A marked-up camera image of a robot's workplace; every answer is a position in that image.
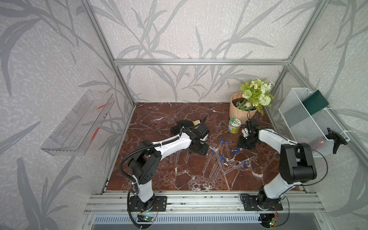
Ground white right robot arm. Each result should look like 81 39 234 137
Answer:
239 119 317 203

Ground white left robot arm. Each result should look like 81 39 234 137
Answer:
119 123 209 203

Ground green round tape tin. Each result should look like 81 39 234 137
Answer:
228 118 241 134

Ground beige flower pot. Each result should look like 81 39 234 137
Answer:
230 92 257 125

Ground green white artificial flowers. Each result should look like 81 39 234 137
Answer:
241 79 275 115

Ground dark green card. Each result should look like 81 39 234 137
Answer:
302 90 329 115

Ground white wire mesh basket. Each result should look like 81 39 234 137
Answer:
279 88 350 157

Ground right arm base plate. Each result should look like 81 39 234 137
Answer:
240 194 284 211

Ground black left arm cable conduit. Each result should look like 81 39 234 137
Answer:
119 135 180 182

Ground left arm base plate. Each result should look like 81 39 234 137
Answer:
127 195 168 212

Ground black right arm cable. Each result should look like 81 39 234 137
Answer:
258 128 329 186

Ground aluminium front rail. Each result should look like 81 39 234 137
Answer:
83 191 326 215

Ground clear acrylic wall shelf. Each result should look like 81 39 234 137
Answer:
41 90 115 157

